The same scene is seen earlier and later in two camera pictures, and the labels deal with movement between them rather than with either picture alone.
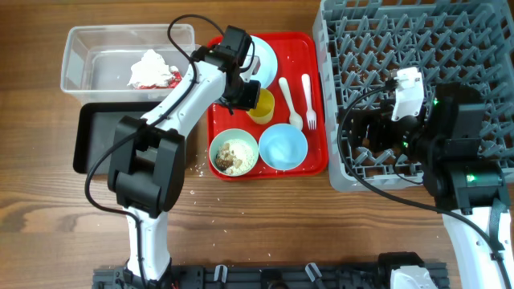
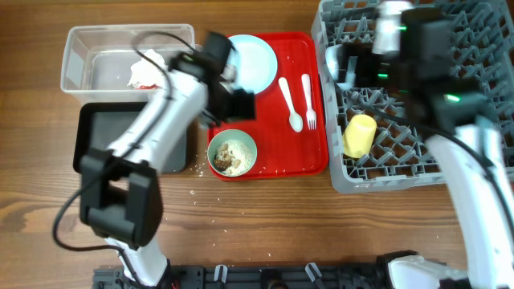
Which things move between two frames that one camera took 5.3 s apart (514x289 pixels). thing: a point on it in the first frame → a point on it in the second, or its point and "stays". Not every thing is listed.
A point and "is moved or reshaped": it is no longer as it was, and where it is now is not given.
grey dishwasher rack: x=361 y=44 stays
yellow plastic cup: x=263 y=111 is moved or reshaped
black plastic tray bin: x=95 y=127 stays
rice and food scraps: x=234 y=157 stays
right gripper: x=362 y=131 → x=357 y=67
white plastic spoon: x=295 y=119 stays
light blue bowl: x=283 y=146 → x=331 y=52
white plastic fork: x=311 y=115 stays
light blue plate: x=268 y=67 stays
